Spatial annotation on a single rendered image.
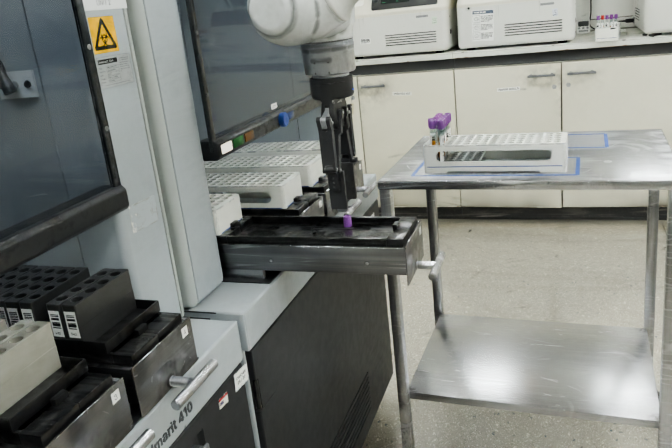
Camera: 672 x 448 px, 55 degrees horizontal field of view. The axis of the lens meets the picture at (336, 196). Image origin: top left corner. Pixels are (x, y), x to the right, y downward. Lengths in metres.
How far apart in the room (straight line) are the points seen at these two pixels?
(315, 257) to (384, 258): 0.12
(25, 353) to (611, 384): 1.30
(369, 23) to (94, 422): 2.89
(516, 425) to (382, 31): 2.13
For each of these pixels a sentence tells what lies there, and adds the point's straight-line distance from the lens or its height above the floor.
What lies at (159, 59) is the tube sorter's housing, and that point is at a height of 1.15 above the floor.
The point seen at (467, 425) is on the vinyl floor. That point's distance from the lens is 2.01.
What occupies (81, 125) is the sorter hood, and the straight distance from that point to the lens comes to 0.87.
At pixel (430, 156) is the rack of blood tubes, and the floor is 0.86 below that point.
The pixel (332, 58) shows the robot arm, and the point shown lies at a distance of 1.10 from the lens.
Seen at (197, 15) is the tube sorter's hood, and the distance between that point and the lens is 1.13.
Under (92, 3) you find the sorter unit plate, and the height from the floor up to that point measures 1.23.
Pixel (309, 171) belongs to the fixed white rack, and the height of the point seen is 0.85.
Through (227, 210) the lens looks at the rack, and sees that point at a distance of 1.23.
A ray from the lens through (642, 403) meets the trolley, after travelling 1.66.
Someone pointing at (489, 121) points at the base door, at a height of 0.54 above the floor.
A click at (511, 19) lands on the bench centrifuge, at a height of 1.03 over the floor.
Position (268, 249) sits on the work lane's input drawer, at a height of 0.80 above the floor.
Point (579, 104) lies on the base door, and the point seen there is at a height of 0.61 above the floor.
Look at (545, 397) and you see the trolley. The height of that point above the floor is 0.28.
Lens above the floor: 1.20
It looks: 17 degrees down
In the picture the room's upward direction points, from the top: 6 degrees counter-clockwise
